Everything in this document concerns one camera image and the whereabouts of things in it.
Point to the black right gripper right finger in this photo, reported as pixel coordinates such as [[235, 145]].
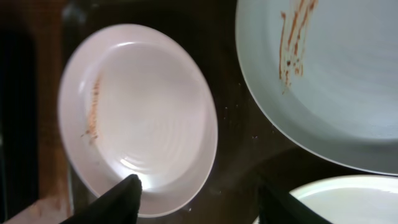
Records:
[[278, 206]]

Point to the light blue-grey plate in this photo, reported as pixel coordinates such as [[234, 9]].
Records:
[[324, 73]]

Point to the pink plate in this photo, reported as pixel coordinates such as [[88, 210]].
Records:
[[133, 101]]

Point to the white cream plate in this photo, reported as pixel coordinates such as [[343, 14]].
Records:
[[352, 198]]

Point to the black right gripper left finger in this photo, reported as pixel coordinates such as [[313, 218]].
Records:
[[119, 205]]

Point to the brown serving tray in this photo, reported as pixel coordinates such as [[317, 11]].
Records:
[[250, 148]]

